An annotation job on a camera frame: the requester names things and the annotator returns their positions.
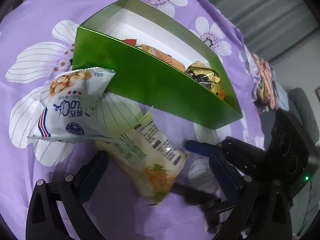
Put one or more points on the grey curtain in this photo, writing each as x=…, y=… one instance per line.
x=269, y=27

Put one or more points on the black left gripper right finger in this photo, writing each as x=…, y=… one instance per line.
x=258, y=203

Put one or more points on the pink patterned folded cloth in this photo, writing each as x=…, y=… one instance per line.
x=270, y=94

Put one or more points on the white blue peanut packet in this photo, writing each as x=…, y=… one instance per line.
x=69, y=111

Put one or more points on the orange snack packet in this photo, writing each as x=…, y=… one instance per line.
x=218, y=91

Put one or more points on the yellow green snack packet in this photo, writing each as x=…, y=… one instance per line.
x=148, y=157

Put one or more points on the framed landscape painting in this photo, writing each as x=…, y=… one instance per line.
x=318, y=93

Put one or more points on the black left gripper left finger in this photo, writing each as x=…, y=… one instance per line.
x=44, y=220

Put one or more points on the gold black snack packet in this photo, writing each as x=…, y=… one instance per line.
x=205, y=76

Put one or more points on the grey sofa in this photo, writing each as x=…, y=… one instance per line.
x=306, y=202

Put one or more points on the beige snack packet in box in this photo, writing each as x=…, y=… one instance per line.
x=162, y=56

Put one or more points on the green cardboard box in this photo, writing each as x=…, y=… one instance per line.
x=101, y=41

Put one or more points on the red snack packet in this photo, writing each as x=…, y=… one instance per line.
x=130, y=41

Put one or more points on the purple floral tablecloth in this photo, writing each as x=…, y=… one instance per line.
x=37, y=42

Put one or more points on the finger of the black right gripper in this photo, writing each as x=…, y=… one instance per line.
x=210, y=205
x=201, y=148

